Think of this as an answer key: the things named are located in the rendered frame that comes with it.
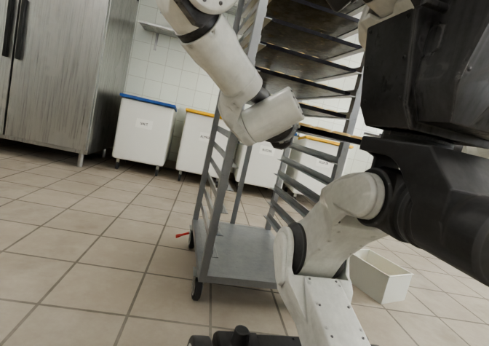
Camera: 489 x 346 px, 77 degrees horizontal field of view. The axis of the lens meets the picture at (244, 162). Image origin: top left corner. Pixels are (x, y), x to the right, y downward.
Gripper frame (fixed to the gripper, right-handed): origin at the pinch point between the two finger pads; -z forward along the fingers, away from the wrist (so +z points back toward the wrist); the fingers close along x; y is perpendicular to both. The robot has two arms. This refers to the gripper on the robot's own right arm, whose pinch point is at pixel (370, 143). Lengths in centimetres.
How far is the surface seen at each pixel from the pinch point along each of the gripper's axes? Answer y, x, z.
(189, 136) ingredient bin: -118, -34, -192
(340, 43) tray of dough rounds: -2.5, 34.0, -20.9
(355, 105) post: -8.0, 12.6, -10.6
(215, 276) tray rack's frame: 21, -64, -38
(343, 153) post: -8.1, -6.3, -10.0
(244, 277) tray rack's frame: 12, -64, -30
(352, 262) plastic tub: -66, -68, -3
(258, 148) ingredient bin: -165, -30, -136
